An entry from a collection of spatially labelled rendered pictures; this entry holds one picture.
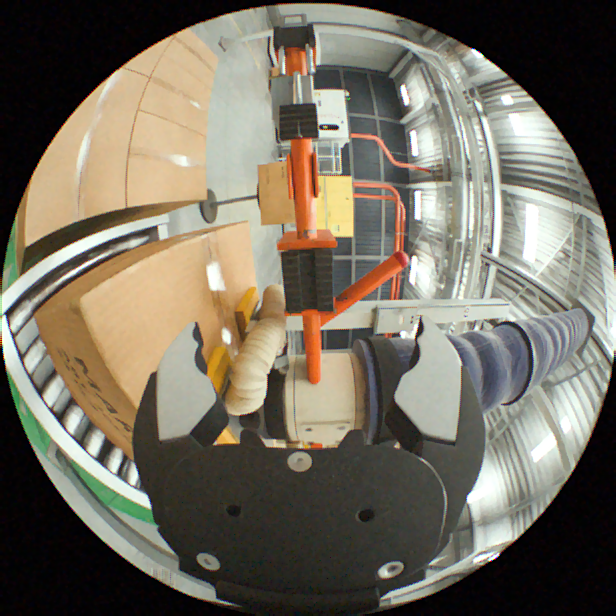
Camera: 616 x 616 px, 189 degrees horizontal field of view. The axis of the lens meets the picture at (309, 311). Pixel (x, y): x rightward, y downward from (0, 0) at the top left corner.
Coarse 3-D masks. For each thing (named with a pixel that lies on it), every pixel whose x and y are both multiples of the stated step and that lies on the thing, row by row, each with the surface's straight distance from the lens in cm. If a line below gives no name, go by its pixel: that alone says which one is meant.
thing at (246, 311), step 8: (256, 288) 43; (248, 296) 40; (256, 296) 43; (240, 304) 38; (248, 304) 38; (256, 304) 42; (240, 312) 36; (248, 312) 37; (256, 312) 40; (240, 320) 37; (248, 320) 37; (240, 328) 38
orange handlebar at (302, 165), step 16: (288, 64) 29; (304, 64) 29; (304, 144) 22; (288, 160) 22; (304, 160) 22; (288, 176) 22; (304, 176) 22; (288, 192) 25; (304, 192) 22; (304, 208) 22; (304, 224) 22; (304, 320) 26; (304, 336) 28; (320, 352) 30; (320, 368) 32
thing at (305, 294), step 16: (288, 240) 22; (304, 240) 22; (320, 240) 21; (288, 256) 21; (304, 256) 21; (320, 256) 21; (288, 272) 21; (304, 272) 22; (320, 272) 21; (288, 288) 22; (304, 288) 23; (320, 288) 22; (288, 304) 23; (304, 304) 23; (320, 304) 22
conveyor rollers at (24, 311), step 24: (120, 240) 70; (144, 240) 76; (72, 264) 59; (96, 264) 62; (48, 288) 55; (24, 312) 54; (24, 360) 55; (48, 384) 57; (72, 408) 60; (72, 432) 60; (96, 432) 64; (96, 456) 66; (120, 456) 70
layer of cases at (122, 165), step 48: (192, 48) 144; (96, 96) 80; (144, 96) 94; (192, 96) 126; (96, 144) 71; (144, 144) 85; (192, 144) 114; (48, 192) 61; (96, 192) 66; (144, 192) 80; (192, 192) 107; (48, 240) 65
